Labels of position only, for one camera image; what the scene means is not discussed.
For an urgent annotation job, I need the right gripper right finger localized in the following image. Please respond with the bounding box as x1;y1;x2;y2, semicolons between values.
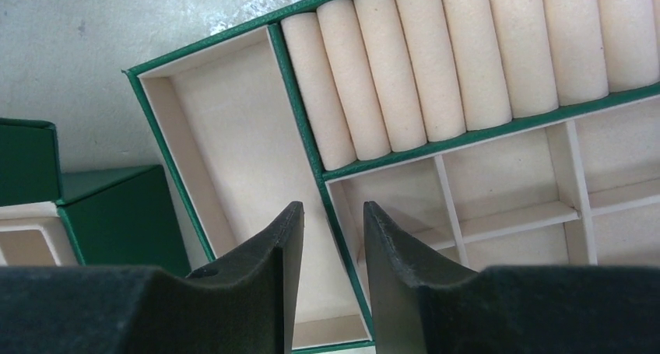
363;202;659;353

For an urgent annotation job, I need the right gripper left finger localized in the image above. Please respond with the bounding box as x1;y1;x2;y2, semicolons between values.
1;202;304;353

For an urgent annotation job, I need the green jewelry box with lid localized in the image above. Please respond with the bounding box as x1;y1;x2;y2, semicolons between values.
1;118;191;276

